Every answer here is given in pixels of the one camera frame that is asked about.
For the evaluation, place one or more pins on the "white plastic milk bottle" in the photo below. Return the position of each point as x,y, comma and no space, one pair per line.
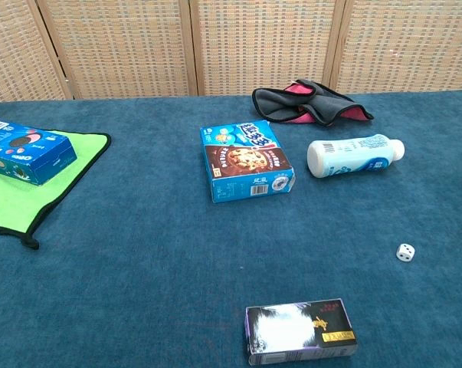
349,157

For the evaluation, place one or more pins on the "small black purple carton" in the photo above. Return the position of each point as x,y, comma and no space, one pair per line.
299,329

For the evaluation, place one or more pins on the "small white die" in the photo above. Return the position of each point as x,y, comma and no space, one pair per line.
405,253

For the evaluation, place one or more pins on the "blue Oreo cookie box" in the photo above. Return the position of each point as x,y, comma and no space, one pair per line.
35,157

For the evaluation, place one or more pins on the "grey and pink cloth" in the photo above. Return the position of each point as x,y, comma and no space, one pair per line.
280,103

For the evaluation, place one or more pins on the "woven folding screen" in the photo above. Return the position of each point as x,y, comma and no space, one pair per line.
253,42

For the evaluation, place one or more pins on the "blue chocolate chip cookie box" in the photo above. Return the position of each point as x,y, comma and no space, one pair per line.
242,161

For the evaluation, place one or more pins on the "green cloth with black edge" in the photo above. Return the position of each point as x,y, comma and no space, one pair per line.
12,203

